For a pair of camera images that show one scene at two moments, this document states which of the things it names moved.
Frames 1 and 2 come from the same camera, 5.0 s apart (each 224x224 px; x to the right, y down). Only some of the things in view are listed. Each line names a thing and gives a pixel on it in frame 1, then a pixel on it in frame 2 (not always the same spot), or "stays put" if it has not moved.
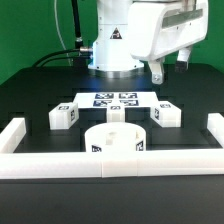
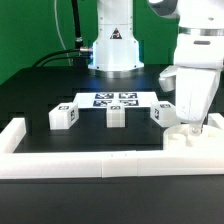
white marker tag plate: (91, 100) stays put
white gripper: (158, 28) → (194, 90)
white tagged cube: (63, 116) stays put
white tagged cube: (166, 114) stays put
